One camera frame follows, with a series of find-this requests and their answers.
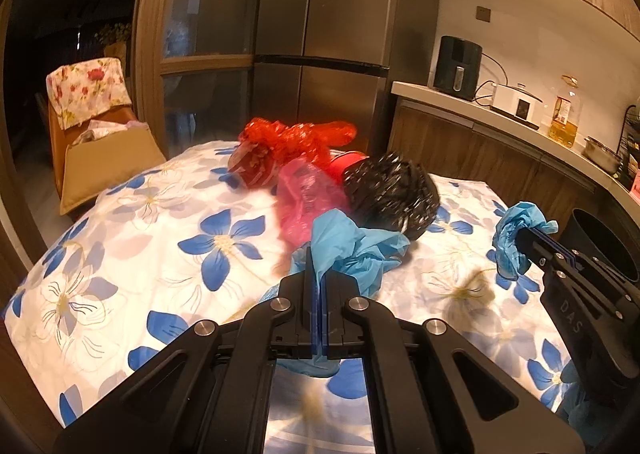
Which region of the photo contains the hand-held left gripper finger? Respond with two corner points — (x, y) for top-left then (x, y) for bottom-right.
(322, 271), (586, 454)
(52, 271), (321, 454)

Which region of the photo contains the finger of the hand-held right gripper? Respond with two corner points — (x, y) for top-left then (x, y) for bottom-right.
(525, 229), (633, 297)
(517, 236), (628, 315)

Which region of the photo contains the blue disposable glove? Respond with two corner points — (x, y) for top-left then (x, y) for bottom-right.
(492, 201), (558, 279)

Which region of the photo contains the black trash bin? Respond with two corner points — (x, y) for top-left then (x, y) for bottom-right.
(559, 208), (640, 285)

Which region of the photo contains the blue plastic bag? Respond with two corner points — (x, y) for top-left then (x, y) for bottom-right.
(260, 211), (412, 380)

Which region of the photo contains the red paper cup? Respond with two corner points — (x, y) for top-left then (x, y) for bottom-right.
(325, 150), (373, 185)

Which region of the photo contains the red white snack bag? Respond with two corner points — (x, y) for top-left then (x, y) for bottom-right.
(227, 118), (358, 189)

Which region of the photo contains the person's right hand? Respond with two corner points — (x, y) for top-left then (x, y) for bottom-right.
(557, 369), (606, 440)

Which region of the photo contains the steel bowl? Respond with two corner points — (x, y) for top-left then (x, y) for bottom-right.
(582, 136), (623, 173)

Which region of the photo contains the cooking oil bottle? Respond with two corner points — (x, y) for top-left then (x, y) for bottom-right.
(548, 75), (583, 149)

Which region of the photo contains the pink plastic bag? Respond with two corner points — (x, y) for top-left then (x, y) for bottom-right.
(274, 156), (348, 247)

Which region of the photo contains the crumpled black plastic bag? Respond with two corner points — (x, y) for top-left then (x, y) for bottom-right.
(341, 153), (441, 241)

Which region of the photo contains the wooden kitchen counter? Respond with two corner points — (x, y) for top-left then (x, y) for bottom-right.
(387, 80), (640, 255)

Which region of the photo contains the white electric cooker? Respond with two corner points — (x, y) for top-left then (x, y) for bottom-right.
(491, 82), (543, 123)

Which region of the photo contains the blue floral cloth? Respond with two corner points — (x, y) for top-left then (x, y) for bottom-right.
(0, 140), (581, 454)

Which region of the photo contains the black air fryer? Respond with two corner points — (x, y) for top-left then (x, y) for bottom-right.
(433, 35), (483, 102)

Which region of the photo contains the cardboard box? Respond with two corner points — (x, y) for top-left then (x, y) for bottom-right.
(60, 119), (168, 217)

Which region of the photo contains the steel refrigerator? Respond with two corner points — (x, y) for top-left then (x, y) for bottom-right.
(252, 0), (406, 169)

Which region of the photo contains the wooden glass door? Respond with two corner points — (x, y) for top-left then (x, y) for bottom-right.
(131, 0), (268, 169)

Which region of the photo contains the orange chair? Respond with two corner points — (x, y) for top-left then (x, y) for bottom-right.
(47, 101), (138, 202)

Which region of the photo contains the floral chair cover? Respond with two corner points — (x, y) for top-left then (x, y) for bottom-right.
(46, 56), (132, 131)

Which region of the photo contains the black wire dish rack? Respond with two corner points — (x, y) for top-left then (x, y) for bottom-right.
(616, 104), (640, 185)

